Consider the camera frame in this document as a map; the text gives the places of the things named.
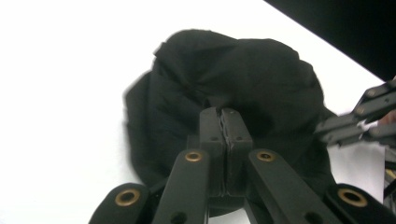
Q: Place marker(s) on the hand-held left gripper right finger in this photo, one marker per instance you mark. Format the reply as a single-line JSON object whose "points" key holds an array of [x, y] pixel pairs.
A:
{"points": [[238, 133]]}

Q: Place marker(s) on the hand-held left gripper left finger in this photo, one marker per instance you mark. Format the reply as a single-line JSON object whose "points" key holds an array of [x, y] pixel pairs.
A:
{"points": [[216, 130]]}

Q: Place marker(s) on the black pants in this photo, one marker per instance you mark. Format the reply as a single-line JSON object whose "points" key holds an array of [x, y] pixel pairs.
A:
{"points": [[249, 71]]}

